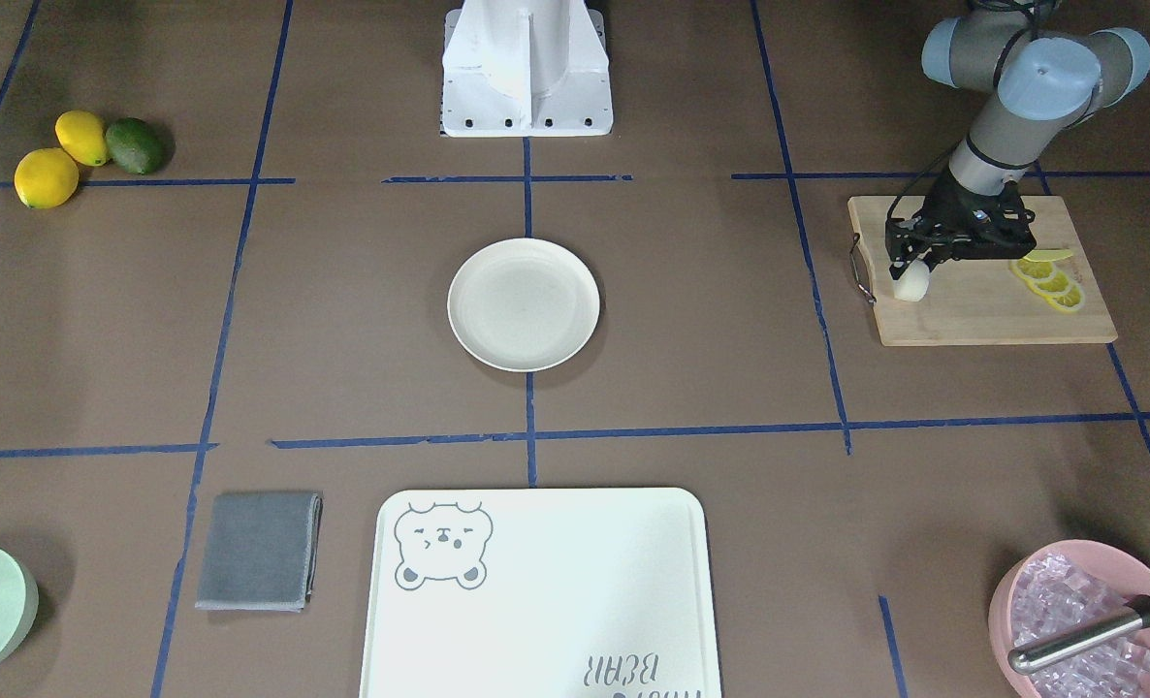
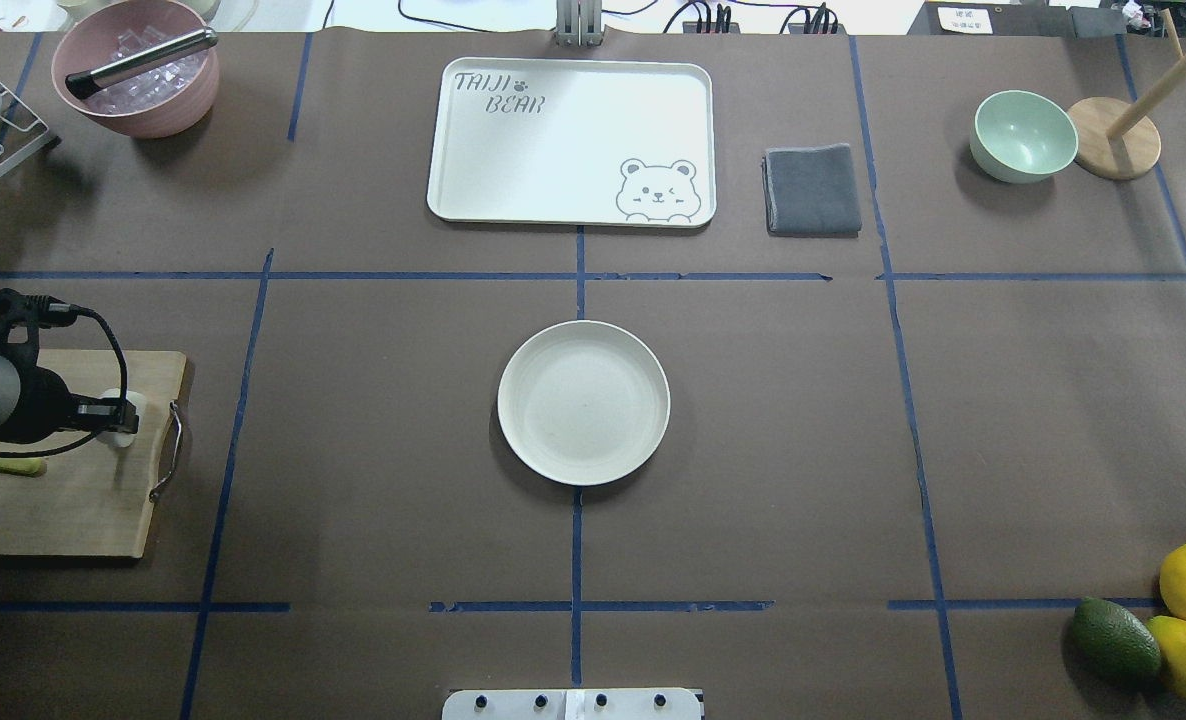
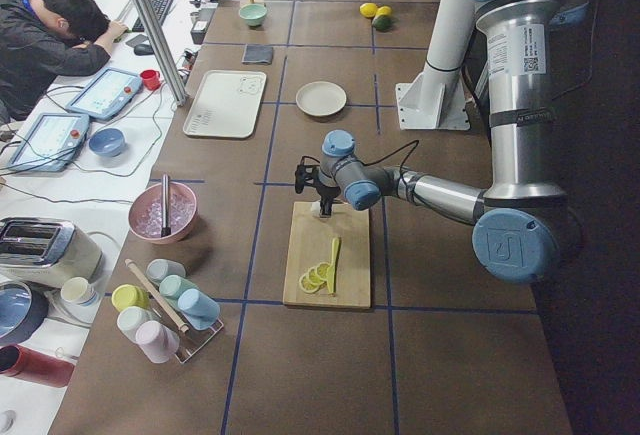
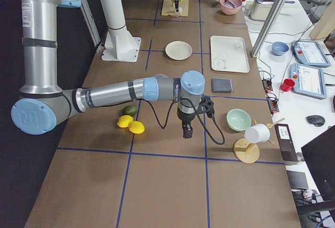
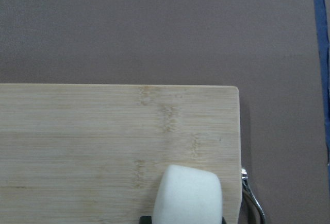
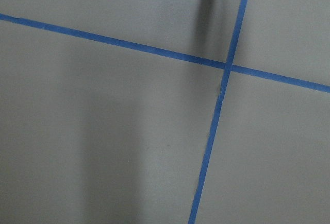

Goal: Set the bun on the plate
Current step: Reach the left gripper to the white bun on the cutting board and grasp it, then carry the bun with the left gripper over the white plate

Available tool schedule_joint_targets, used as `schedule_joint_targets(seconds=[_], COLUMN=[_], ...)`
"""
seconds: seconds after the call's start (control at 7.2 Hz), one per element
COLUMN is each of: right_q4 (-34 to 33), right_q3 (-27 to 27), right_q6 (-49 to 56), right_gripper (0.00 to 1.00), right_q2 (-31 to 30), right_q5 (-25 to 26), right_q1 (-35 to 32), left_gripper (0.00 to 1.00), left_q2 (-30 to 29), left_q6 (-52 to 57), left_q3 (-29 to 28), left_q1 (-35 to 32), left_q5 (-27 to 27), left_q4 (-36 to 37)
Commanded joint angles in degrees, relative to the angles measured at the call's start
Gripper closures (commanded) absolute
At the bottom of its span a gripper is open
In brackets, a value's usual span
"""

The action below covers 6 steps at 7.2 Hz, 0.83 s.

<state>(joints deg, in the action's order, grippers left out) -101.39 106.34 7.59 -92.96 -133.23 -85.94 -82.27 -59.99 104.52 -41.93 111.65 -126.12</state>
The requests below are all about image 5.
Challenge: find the wooden cutting board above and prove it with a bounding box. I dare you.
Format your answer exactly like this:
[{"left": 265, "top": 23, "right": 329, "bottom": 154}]
[{"left": 1, "top": 83, "right": 242, "bottom": 223}]

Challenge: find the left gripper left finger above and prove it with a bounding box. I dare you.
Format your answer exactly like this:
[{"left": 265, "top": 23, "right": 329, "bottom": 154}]
[{"left": 139, "top": 216, "right": 153, "bottom": 224}]

